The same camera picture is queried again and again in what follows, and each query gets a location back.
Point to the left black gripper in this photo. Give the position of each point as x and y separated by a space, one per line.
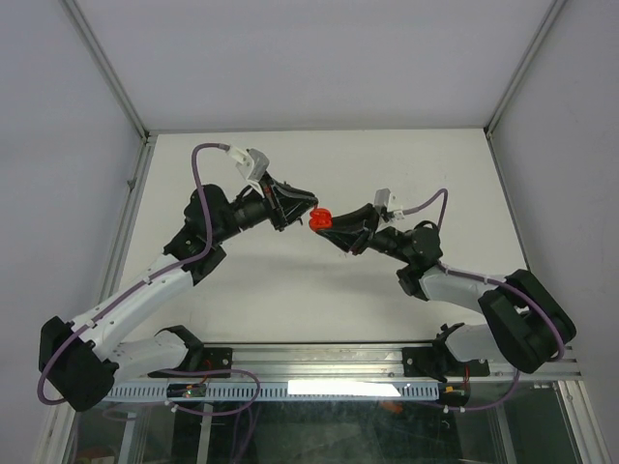
286 204

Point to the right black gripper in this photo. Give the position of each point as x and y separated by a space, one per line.
364 222

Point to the orange round charging case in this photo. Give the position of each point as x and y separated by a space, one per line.
320 219

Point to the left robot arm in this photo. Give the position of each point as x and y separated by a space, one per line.
83 359

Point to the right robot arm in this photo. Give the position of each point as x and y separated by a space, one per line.
524 325

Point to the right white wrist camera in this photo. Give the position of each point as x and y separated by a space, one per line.
387 207

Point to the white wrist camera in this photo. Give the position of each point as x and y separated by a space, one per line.
251 164
387 207

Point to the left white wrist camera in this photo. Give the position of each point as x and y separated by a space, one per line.
251 164

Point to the aluminium mounting rail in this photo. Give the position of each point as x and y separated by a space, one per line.
374 362

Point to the right black base bracket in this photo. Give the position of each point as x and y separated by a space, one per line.
419 362

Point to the black base bracket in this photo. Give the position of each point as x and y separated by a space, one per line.
419 362
215 360

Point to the left black base bracket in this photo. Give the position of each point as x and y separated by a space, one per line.
215 360

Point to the grey slotted cable duct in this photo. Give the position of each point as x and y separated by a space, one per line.
296 390

